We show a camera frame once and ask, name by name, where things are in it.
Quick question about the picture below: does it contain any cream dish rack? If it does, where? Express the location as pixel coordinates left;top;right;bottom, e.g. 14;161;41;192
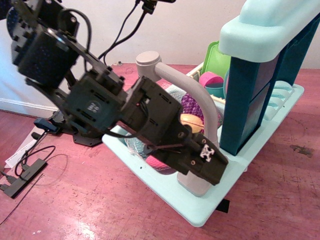
186;62;226;105

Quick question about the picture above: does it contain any black usb hub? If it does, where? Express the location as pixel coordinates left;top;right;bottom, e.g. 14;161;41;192
0;158;48;199

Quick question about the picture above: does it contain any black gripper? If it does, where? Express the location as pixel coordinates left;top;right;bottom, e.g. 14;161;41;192
118;76;229;185

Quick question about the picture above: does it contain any mint toy sink counter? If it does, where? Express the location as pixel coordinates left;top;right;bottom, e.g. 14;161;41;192
102;84;305;227

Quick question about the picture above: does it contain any grey toy faucet with lever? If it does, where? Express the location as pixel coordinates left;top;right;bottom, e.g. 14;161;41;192
135;51;220;197

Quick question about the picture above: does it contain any pink toy cup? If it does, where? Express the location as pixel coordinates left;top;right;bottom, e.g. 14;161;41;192
199;71;224;88

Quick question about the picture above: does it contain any teal and mint toy shelf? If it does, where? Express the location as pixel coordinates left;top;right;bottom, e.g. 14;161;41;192
219;0;320;155

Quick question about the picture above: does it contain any black camera cable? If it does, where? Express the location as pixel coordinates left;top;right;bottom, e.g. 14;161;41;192
97;0;148;68

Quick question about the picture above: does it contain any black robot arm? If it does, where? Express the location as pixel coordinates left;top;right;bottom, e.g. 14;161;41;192
0;0;228;185

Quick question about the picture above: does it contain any blue cable connector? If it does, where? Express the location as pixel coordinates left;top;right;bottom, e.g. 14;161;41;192
33;118;59;134

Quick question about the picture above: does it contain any teal toy cup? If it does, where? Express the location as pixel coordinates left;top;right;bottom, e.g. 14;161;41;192
205;83;225;99

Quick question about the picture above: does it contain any green plastic cutting board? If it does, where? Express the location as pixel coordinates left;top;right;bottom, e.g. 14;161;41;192
201;41;231;78

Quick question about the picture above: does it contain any mesh bag of toy food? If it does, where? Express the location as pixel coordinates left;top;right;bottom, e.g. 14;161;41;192
124;86;223;176

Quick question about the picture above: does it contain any black overhead camera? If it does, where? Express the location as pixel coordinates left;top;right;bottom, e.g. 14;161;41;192
141;0;176;15

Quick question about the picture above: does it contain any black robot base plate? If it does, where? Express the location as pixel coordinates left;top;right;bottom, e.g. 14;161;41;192
48;110;103;147

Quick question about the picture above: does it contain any white paper sheet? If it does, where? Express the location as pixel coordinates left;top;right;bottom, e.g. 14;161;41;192
4;126;44;169

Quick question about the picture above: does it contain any black tape piece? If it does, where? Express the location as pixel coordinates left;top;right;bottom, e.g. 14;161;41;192
215;198;230;214

